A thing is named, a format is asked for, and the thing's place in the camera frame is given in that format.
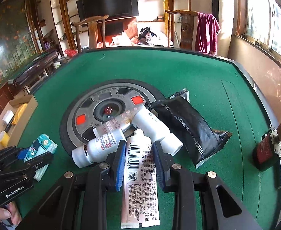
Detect yellow cream jar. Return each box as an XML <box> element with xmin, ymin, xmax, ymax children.
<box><xmin>0</xmin><ymin>131</ymin><xmax>10</xmax><ymax>147</ymax></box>

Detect teal cartoon tissue pack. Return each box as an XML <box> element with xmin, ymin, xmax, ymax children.
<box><xmin>23</xmin><ymin>133</ymin><xmax>58</xmax><ymax>182</ymax></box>

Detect yellow snack packet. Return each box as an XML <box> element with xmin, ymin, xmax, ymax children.
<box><xmin>12</xmin><ymin>103</ymin><xmax>28</xmax><ymax>125</ymax></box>

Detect white bottle with label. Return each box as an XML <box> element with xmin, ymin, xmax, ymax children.
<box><xmin>72</xmin><ymin>129</ymin><xmax>126</xmax><ymax>168</ymax></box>

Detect white barcode tube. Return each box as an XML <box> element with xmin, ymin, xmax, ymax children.
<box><xmin>121</xmin><ymin>129</ymin><xmax>160</xmax><ymax>229</ymax></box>

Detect beige cosmetic tube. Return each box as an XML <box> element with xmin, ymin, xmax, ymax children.
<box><xmin>93</xmin><ymin>106</ymin><xmax>140</xmax><ymax>137</ymax></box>

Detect black foil pouch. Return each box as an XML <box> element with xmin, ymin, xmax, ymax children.
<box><xmin>148</xmin><ymin>88</ymin><xmax>232</xmax><ymax>168</ymax></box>

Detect large white lotion bottle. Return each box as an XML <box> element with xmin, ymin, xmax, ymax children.
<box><xmin>132</xmin><ymin>104</ymin><xmax>183</xmax><ymax>156</ymax></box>

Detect person left hand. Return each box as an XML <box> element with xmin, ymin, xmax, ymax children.
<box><xmin>0</xmin><ymin>201</ymin><xmax>22</xmax><ymax>225</ymax></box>

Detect black tube green ends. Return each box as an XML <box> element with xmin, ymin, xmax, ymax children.
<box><xmin>4</xmin><ymin>118</ymin><xmax>13</xmax><ymax>133</ymax></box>

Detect cardboard box tray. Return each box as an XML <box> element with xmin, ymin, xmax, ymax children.
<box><xmin>0</xmin><ymin>94</ymin><xmax>38</xmax><ymax>150</ymax></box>

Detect red motor with beige roller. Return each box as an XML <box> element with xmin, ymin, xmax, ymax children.
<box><xmin>253</xmin><ymin>123</ymin><xmax>281</xmax><ymax>171</ymax></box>

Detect round mahjong table console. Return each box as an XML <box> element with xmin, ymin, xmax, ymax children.
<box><xmin>60</xmin><ymin>79</ymin><xmax>165</xmax><ymax>156</ymax></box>

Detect red plastic bag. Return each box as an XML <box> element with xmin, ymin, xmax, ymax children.
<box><xmin>64</xmin><ymin>49</ymin><xmax>78</xmax><ymax>58</ymax></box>

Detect wooden chair left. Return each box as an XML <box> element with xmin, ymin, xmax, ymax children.
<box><xmin>71</xmin><ymin>15</ymin><xmax>109</xmax><ymax>53</ymax></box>

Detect wooden chair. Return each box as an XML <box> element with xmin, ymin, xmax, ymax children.
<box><xmin>164</xmin><ymin>9</ymin><xmax>199</xmax><ymax>50</ymax></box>
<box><xmin>71</xmin><ymin>15</ymin><xmax>109</xmax><ymax>53</ymax></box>

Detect dark clothes pile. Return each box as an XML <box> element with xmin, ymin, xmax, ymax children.
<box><xmin>138</xmin><ymin>27</ymin><xmax>158</xmax><ymax>45</ymax></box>

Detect maroon cloth on chair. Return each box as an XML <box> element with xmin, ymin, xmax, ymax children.
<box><xmin>195</xmin><ymin>12</ymin><xmax>221</xmax><ymax>55</ymax></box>

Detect black flat television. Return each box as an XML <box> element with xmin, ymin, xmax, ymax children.
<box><xmin>76</xmin><ymin>0</ymin><xmax>139</xmax><ymax>20</ymax></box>

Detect wooden chair right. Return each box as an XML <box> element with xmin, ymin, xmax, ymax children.
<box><xmin>164</xmin><ymin>9</ymin><xmax>199</xmax><ymax>50</ymax></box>

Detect floral wall painting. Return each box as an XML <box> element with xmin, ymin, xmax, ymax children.
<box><xmin>0</xmin><ymin>0</ymin><xmax>38</xmax><ymax>89</ymax></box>

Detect window frame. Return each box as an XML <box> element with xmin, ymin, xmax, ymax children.
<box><xmin>235</xmin><ymin>0</ymin><xmax>281</xmax><ymax>68</ymax></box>

